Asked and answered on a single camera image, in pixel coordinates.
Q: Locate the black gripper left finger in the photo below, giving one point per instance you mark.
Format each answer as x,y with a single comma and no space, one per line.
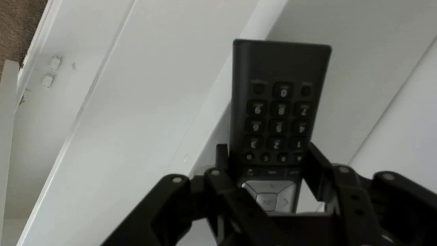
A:
168,210

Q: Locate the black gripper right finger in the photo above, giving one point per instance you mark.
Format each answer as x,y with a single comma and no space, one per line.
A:
388,209

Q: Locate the black remote control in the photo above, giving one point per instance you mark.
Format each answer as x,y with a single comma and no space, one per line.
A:
276,90

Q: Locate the white cabinet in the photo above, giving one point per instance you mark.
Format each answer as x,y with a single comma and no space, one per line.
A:
118,93

